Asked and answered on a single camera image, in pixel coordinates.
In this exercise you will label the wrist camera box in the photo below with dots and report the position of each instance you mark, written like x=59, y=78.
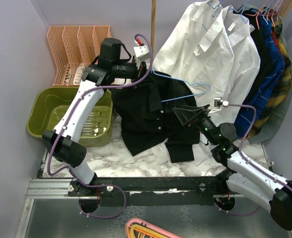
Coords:
x=219, y=103
x=141, y=53

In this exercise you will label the pink hanger stack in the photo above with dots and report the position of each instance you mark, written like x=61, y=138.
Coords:
x=138, y=228

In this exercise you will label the peach plastic file organizer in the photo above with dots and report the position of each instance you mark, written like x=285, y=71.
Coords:
x=73, y=48

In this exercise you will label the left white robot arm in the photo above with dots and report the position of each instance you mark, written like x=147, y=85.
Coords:
x=107, y=71

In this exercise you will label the black hanging shirt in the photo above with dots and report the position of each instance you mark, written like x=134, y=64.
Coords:
x=266, y=63

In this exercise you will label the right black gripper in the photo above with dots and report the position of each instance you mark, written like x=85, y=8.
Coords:
x=186, y=115

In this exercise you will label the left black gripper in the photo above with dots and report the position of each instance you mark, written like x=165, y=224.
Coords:
x=143, y=69

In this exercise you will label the yellow plaid shirt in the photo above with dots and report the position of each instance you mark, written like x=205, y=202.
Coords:
x=272, y=116

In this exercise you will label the blue plaid shirt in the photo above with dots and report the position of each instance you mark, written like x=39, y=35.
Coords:
x=264, y=91

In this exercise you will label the olive green plastic basin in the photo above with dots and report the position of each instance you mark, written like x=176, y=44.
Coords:
x=51, y=105

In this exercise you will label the black mounting rail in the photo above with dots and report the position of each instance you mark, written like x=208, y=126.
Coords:
x=152, y=191

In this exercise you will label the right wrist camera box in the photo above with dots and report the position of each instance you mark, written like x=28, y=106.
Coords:
x=219, y=103

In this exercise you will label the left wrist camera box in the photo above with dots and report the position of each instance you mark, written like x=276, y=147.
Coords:
x=141, y=53

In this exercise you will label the black shirt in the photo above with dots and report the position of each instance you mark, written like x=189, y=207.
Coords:
x=266, y=63
x=148, y=118

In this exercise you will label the wooden rack pole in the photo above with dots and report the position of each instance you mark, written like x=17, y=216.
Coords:
x=153, y=16

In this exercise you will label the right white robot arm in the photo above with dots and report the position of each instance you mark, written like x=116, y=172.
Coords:
x=244, y=176

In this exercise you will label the front white shirt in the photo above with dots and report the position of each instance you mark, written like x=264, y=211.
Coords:
x=198, y=51

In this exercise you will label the white shirt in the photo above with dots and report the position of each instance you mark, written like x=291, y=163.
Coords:
x=198, y=51
x=246, y=65

